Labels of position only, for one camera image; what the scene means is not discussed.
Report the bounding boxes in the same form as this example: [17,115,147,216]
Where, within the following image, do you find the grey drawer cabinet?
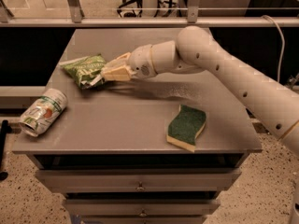
[12,27,263,224]

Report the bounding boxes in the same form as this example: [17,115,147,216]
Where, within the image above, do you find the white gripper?
[101,45,157,81]

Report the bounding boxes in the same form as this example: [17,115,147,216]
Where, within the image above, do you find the white cable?
[261,14,286,82]

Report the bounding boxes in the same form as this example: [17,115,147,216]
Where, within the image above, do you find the black office chair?
[117,0,178,18]

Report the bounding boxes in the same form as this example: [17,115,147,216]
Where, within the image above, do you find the metal window railing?
[1,0,299,28]

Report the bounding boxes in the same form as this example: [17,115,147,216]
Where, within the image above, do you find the drawer with knob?
[36,169,241,193]
[64,199,220,217]

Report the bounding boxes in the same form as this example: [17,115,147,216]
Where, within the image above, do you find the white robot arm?
[101,26,299,156]

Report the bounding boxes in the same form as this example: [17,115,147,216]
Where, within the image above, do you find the green yellow sponge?
[166,105,206,152]

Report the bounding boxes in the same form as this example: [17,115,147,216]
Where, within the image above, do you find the white green 7up can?
[19,89,68,137]

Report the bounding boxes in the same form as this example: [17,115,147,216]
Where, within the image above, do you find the green jalapeno chip bag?
[59,54,106,90]

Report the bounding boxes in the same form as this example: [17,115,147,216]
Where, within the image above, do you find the upper drawer with knob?
[36,169,241,193]

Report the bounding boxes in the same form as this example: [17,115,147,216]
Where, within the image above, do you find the lower drawer with knob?
[64,199,220,217]

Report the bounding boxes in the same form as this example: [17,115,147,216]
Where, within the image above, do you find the black stand on floor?
[0,119,12,181]

